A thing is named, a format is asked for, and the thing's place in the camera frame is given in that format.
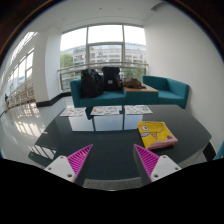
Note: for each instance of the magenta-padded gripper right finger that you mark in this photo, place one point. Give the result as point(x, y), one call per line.
point(163, 166)

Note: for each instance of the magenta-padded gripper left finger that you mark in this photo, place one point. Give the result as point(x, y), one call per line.
point(61, 168)

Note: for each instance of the yellow pink cartoon towel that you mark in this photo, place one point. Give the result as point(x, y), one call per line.
point(156, 134)

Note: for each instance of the colourful sticker sheet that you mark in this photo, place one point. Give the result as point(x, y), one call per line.
point(106, 110)
point(73, 112)
point(138, 109)

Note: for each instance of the teal chair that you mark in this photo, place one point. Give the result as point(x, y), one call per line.
point(220, 152)

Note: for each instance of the wooden sofa table top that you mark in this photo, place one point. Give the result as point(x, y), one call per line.
point(143, 89)

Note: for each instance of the wooden balustrade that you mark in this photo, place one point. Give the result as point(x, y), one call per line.
point(21, 97)

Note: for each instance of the teal corner sofa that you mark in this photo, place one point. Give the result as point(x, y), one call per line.
point(106, 97)

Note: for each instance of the brown jacket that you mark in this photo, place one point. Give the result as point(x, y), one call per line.
point(133, 83)

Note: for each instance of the person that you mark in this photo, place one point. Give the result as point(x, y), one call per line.
point(6, 99)

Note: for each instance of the bulky black backpack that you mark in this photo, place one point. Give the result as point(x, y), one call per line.
point(91, 83)

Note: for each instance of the metal window railing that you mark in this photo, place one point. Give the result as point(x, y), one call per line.
point(68, 68)

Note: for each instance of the black backpack with label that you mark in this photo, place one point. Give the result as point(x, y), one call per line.
point(110, 79)

